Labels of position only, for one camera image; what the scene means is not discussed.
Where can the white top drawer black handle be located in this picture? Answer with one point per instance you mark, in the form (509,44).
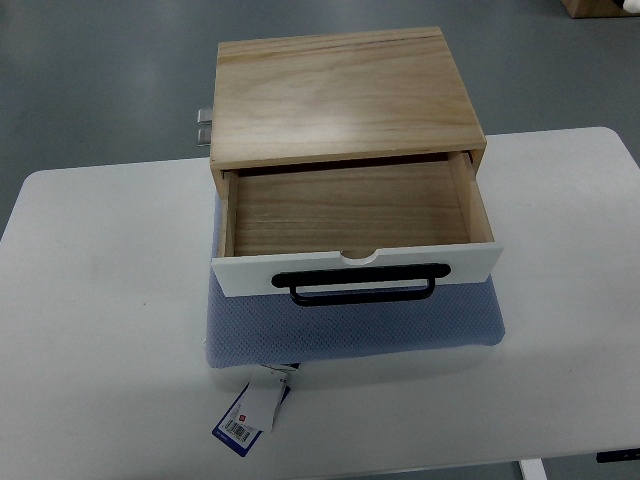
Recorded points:
(353,231)

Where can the wooden drawer cabinet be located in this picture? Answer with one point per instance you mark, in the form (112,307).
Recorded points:
(323,98)

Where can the blue mesh cushion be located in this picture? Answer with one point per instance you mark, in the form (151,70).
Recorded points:
(272,329)

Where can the blue white product tag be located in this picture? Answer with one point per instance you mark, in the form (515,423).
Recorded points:
(255,409)

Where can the white table leg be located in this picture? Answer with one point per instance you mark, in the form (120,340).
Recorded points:
(532,469)

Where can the black table control panel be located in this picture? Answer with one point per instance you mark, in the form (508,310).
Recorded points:
(618,456)

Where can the metal table bracket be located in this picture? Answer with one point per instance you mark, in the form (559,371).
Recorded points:
(204,123)

